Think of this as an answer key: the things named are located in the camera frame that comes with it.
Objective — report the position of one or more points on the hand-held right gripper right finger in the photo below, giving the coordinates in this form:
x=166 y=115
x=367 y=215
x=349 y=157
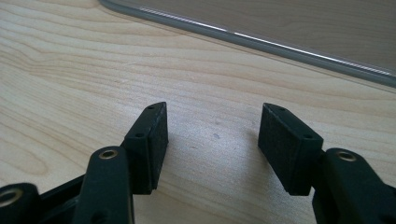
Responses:
x=286 y=149

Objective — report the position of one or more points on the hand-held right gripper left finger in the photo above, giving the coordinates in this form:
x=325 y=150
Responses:
x=148 y=149

